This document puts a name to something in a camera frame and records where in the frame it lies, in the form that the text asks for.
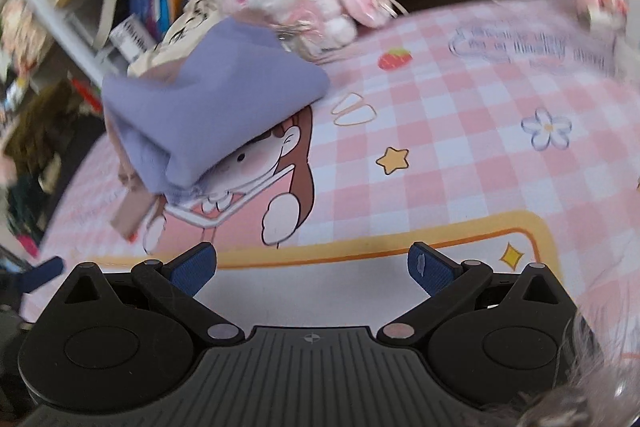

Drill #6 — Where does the cream canvas tote bag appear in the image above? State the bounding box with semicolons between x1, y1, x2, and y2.
127;0;224;77

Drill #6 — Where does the white slim box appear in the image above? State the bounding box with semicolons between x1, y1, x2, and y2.
108;14;156;64

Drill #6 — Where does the pink checked cartoon mat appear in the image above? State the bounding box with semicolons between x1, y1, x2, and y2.
40;0;639;337

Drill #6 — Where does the purple garment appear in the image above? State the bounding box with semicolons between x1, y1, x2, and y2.
102;17;330;202

